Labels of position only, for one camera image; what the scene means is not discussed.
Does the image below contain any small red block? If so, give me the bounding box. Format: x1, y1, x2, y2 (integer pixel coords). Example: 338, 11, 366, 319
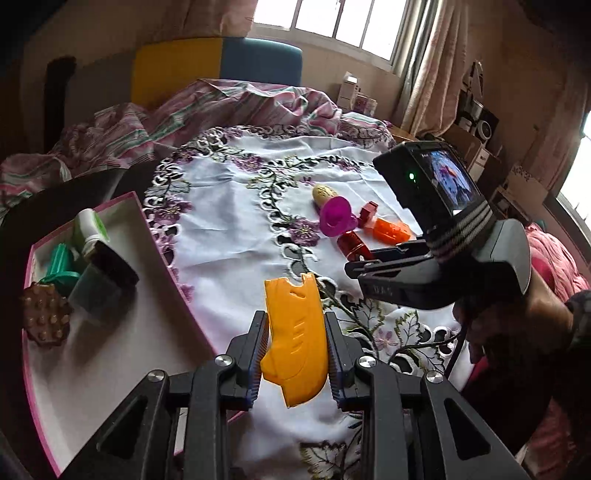
358, 202, 379, 230

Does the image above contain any pink quilt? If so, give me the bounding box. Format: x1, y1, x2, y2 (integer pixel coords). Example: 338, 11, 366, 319
522, 224, 591, 305

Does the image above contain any black stereo speaker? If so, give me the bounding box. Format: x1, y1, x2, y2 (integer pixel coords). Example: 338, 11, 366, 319
455, 99, 499, 144

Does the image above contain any cardboard box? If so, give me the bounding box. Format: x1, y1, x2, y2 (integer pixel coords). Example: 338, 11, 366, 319
489, 164, 555, 222
443, 124, 504, 171

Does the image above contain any white green tube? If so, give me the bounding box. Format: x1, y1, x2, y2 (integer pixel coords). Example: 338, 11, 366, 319
71, 208, 112, 257

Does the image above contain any red cylinder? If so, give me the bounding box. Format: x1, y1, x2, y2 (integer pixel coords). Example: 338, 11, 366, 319
337, 231, 376, 261

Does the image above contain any beige corn-shaped toy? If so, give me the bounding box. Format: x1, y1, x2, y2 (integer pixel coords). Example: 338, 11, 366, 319
312, 184, 342, 210

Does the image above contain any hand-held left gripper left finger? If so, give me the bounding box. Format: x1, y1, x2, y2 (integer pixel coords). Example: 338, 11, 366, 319
60, 310, 271, 480

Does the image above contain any pink patterned curtain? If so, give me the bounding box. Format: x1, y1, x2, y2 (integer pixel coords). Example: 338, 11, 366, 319
399, 0, 469, 137
178, 0, 259, 40

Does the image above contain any black lidded box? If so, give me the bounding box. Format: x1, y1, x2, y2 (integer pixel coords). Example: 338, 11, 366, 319
69, 242, 140, 319

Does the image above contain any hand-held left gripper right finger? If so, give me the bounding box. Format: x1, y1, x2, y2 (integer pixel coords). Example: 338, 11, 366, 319
323, 311, 532, 480

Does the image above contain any window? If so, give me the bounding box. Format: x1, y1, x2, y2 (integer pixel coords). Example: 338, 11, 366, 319
252, 0, 411, 63
556, 111, 591, 232

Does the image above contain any orange cube block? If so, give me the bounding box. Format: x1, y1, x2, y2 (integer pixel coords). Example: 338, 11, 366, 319
372, 218, 411, 244

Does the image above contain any pink striped bedsheet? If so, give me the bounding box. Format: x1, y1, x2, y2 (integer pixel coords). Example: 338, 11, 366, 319
0, 78, 398, 208

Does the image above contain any magenta funnel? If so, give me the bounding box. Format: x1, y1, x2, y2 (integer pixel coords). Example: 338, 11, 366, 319
320, 196, 360, 238

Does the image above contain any green ribbed toy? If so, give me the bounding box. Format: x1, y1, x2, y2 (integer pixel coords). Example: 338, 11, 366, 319
39, 242, 81, 296

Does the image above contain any yellow shark toy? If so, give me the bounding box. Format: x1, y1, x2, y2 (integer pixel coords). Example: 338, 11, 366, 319
259, 272, 329, 409

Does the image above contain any pink-rimmed white box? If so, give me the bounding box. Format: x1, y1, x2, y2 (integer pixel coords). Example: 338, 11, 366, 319
21, 191, 245, 478

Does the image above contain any brown studded disc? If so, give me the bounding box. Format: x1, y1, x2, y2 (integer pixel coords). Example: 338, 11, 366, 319
19, 282, 72, 348

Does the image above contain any black cable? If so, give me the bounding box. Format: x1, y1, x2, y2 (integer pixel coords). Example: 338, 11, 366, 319
443, 318, 467, 377

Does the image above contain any person's right forearm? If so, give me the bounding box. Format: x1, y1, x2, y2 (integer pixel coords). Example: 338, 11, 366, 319
522, 291, 591, 462

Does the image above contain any black rolled mat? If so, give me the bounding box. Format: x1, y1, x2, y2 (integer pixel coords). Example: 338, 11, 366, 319
44, 55, 77, 153

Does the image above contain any grey yellow blue headboard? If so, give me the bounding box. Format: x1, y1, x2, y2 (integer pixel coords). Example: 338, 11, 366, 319
65, 37, 303, 112

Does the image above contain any person's right hand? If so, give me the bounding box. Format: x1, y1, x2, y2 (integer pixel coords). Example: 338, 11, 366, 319
452, 276, 579, 394

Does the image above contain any white embroidered floral tablecloth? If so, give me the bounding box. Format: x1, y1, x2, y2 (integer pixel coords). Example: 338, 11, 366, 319
141, 124, 467, 480

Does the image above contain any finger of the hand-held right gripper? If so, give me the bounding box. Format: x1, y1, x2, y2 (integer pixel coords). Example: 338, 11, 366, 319
369, 240, 432, 260
344, 256, 422, 282

